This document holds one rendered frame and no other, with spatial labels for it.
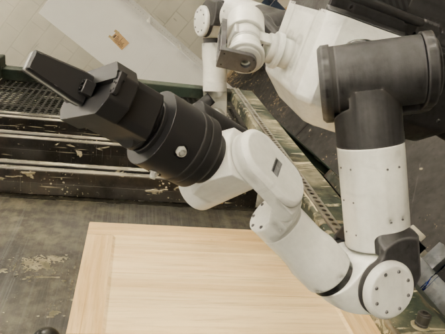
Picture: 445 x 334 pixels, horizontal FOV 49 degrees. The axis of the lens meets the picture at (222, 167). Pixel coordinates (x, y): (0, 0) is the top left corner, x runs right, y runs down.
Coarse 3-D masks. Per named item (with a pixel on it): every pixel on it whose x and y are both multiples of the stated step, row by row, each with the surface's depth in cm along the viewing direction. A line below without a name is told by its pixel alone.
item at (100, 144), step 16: (0, 144) 144; (16, 144) 145; (32, 144) 146; (48, 144) 146; (64, 144) 147; (80, 144) 148; (96, 144) 148; (112, 144) 149; (48, 160) 148; (64, 160) 149; (80, 160) 150; (96, 160) 150; (112, 160) 151; (128, 160) 152
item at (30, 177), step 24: (0, 168) 123; (24, 168) 125; (48, 168) 127; (72, 168) 130; (96, 168) 131; (120, 168) 133; (24, 192) 127; (48, 192) 128; (72, 192) 129; (96, 192) 130; (120, 192) 131; (144, 192) 132; (168, 192) 133
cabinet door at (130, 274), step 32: (96, 224) 114; (128, 224) 116; (96, 256) 102; (128, 256) 104; (160, 256) 106; (192, 256) 108; (224, 256) 109; (256, 256) 111; (96, 288) 92; (128, 288) 94; (160, 288) 95; (192, 288) 97; (224, 288) 98; (256, 288) 100; (288, 288) 101; (96, 320) 84; (128, 320) 86; (160, 320) 87; (192, 320) 88; (224, 320) 89; (256, 320) 91; (288, 320) 92; (320, 320) 93; (352, 320) 94
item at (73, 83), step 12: (36, 60) 45; (48, 60) 45; (60, 60) 46; (36, 72) 45; (48, 72) 45; (60, 72) 46; (72, 72) 47; (84, 72) 48; (48, 84) 46; (60, 84) 46; (72, 84) 47; (84, 84) 47; (72, 96) 47; (84, 96) 48
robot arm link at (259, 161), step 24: (240, 144) 55; (264, 144) 57; (240, 168) 55; (264, 168) 55; (288, 168) 59; (264, 192) 56; (288, 192) 57; (264, 216) 63; (288, 216) 57; (264, 240) 62
